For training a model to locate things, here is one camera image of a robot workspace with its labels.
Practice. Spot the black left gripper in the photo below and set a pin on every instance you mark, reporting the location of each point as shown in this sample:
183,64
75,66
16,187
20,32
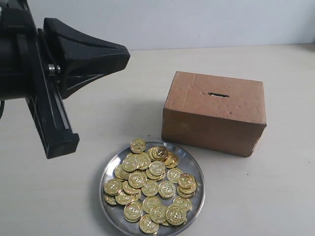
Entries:
31,58

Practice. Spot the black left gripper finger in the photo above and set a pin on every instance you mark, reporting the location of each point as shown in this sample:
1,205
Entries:
50,118

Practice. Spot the brown cardboard slot box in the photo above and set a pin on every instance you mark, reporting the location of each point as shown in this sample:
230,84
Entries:
214,112

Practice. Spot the gold coin on plate rim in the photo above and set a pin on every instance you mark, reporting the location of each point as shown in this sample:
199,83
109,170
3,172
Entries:
138,146

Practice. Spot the gold coin upper left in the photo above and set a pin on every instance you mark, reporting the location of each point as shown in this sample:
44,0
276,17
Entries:
130,164

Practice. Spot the gold coin far left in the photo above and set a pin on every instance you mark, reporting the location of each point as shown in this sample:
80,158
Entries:
112,187

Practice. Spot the gold coin top pile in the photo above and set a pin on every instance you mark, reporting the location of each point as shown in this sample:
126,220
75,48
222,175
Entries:
159,153

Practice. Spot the gold coin bottom left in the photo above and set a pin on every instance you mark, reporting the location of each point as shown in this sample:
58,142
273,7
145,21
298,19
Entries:
133,211

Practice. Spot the round steel plate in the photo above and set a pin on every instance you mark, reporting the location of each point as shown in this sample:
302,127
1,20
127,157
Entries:
114,215

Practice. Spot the gold coin centre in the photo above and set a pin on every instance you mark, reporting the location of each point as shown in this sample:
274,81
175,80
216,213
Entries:
166,189

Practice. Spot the gold coin bottom front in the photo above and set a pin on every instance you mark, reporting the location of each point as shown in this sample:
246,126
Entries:
147,226

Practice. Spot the gold coin right stack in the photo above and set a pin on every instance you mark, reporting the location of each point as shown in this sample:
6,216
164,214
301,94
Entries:
186,180

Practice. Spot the gold coin bottom right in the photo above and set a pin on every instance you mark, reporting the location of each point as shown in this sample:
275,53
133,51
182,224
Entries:
175,214

